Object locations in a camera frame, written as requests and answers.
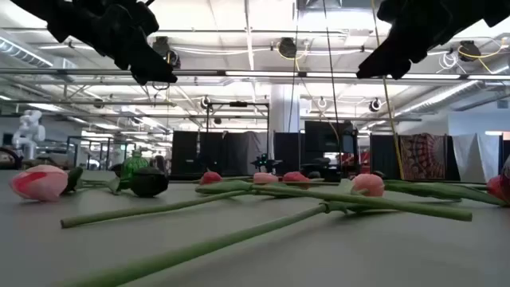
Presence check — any yellow hanging cable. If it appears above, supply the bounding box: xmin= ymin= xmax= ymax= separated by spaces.
xmin=371 ymin=0 xmax=405 ymax=180

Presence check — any white square pillar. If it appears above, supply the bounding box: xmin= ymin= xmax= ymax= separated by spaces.
xmin=269 ymin=82 xmax=300 ymax=135

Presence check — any long ceiling light strip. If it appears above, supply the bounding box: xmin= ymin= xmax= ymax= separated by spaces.
xmin=466 ymin=73 xmax=510 ymax=81
xmin=225 ymin=70 xmax=298 ymax=77
xmin=306 ymin=72 xmax=359 ymax=79
xmin=400 ymin=73 xmax=461 ymax=80

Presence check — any black hanging cable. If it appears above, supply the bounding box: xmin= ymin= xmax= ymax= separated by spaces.
xmin=321 ymin=0 xmax=343 ymax=168

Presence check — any silver ventilation duct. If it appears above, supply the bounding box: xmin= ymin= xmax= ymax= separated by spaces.
xmin=0 ymin=36 xmax=79 ymax=72

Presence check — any red patterned tapestry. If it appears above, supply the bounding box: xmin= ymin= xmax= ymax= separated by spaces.
xmin=399 ymin=133 xmax=447 ymax=181

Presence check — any black monitor screen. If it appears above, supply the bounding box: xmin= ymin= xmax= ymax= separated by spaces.
xmin=304 ymin=120 xmax=355 ymax=155

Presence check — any black metal frame rig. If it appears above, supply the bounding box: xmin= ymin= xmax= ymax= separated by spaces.
xmin=205 ymin=101 xmax=271 ymax=176

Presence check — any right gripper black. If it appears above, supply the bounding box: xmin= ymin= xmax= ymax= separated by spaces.
xmin=356 ymin=0 xmax=471 ymax=80

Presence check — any black partition curtain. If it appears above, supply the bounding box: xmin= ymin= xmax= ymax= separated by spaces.
xmin=369 ymin=133 xmax=401 ymax=180
xmin=171 ymin=130 xmax=269 ymax=176
xmin=273 ymin=132 xmax=300 ymax=176

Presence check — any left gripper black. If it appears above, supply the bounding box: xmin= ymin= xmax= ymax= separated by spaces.
xmin=59 ymin=0 xmax=179 ymax=86

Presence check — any white hanging cloth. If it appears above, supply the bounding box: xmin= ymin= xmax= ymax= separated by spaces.
xmin=452 ymin=133 xmax=504 ymax=183

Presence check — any red artificial tulip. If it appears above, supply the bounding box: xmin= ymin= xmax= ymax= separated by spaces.
xmin=194 ymin=170 xmax=474 ymax=222
xmin=60 ymin=171 xmax=311 ymax=230
xmin=310 ymin=174 xmax=503 ymax=207

